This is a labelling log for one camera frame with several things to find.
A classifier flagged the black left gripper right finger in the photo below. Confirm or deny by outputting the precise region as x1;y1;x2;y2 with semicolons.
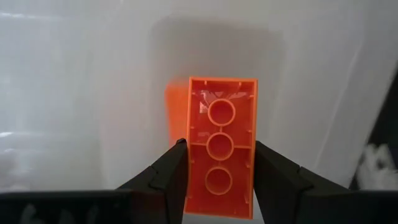
252;141;398;224

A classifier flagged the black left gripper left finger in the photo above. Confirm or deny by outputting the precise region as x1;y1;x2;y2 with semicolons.
0;138;189;224

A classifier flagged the orange building block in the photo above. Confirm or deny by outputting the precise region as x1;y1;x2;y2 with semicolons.
183;76;258;220

